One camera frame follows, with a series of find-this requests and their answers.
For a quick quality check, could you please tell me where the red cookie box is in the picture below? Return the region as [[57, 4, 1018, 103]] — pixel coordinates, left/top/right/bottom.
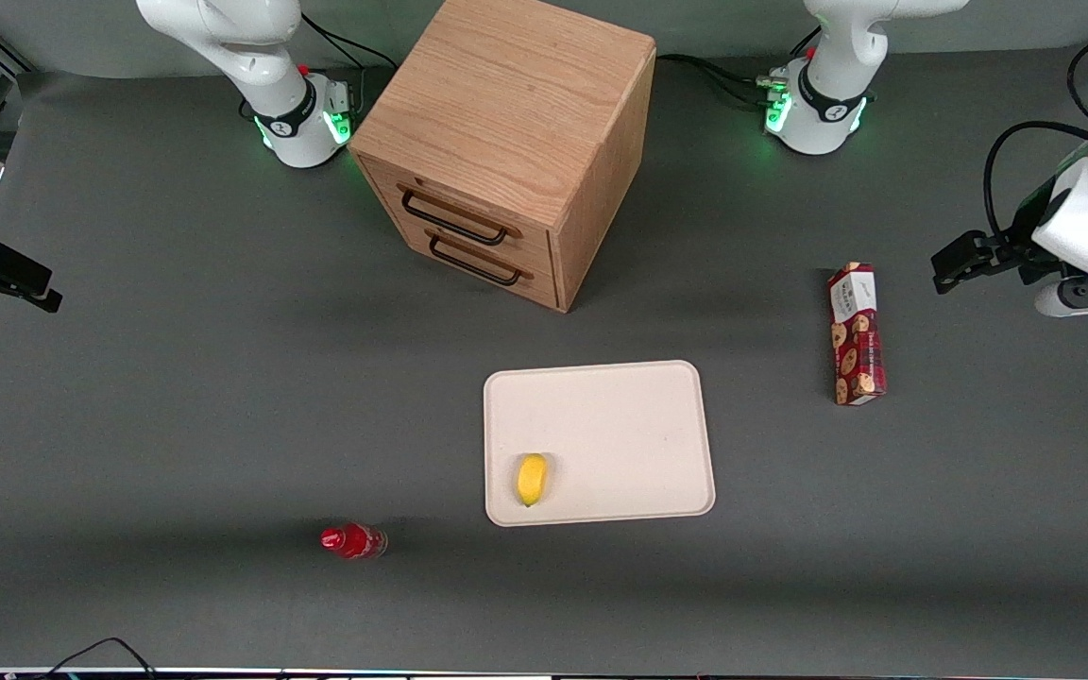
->
[[826, 262, 889, 407]]

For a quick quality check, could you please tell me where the beige rectangular tray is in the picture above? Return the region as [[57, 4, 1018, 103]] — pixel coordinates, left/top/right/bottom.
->
[[483, 359, 717, 528]]

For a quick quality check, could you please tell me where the red bottle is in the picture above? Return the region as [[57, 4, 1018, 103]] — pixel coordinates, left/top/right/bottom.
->
[[320, 522, 388, 561]]

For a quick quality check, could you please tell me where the wooden two-drawer cabinet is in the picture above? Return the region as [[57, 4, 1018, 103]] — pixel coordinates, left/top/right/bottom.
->
[[348, 0, 657, 315]]

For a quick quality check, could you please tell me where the yellow lemon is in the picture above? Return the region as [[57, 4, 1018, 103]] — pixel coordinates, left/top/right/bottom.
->
[[517, 453, 550, 508]]

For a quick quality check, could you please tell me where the black base cable bundle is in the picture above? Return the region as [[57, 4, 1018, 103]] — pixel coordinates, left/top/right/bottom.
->
[[655, 52, 791, 112]]

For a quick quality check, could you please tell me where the black cable loop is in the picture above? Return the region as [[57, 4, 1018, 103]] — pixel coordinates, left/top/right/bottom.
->
[[34, 637, 160, 680]]

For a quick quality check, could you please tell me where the black drawer handle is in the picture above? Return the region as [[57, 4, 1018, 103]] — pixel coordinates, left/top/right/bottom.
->
[[399, 184, 519, 247], [425, 233, 532, 288]]

